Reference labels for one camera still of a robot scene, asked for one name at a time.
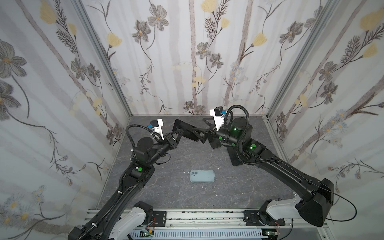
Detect light blue phone case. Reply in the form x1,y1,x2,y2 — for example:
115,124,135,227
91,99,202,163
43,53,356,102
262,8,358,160
190,170,215,183

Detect white slotted cable duct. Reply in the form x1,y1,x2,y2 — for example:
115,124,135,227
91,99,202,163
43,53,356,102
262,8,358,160
130,229,269,240

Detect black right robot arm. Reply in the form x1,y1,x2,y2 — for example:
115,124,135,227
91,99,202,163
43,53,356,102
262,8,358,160
188,105,338,227

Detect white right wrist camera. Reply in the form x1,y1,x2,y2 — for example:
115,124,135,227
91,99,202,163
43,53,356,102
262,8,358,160
210,106,227,131

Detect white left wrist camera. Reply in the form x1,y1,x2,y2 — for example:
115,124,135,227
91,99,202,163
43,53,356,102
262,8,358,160
148,119,164,140

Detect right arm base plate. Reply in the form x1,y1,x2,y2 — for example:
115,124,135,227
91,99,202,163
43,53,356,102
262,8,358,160
243,210,286,227

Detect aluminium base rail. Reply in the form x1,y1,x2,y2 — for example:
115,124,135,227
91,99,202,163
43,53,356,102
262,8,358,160
133,208,333,240

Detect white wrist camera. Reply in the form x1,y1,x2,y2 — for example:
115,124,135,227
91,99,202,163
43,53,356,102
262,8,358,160
148,119,164,140
210,106,227,131

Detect black phone purple edge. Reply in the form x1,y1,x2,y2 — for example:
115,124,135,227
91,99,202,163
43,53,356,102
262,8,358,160
173,119,203,142

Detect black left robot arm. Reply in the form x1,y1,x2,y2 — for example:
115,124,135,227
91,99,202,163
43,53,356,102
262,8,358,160
68,127,184,240

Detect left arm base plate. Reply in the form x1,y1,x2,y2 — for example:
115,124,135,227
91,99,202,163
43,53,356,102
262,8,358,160
144,211,167,228

